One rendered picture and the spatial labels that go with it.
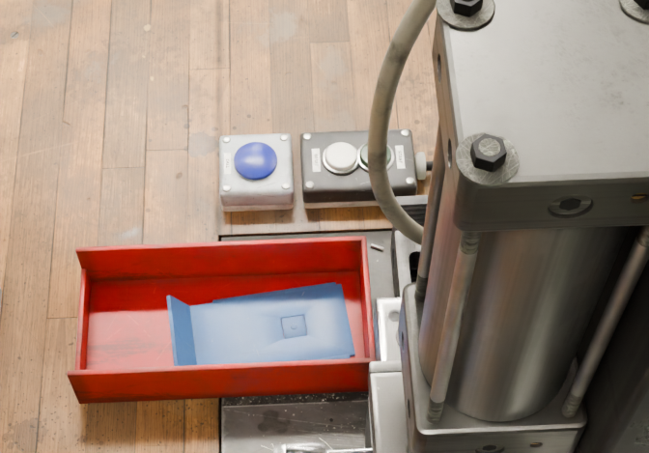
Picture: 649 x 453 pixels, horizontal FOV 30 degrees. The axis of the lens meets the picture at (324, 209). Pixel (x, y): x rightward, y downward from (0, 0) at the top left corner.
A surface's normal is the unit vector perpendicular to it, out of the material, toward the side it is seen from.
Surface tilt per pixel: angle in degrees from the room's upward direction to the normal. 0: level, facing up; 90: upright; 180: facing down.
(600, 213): 90
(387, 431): 0
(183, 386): 90
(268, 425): 0
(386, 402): 0
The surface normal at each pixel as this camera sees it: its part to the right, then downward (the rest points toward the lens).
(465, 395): -0.44, 0.76
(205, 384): 0.05, 0.85
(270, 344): 0.00, -0.53
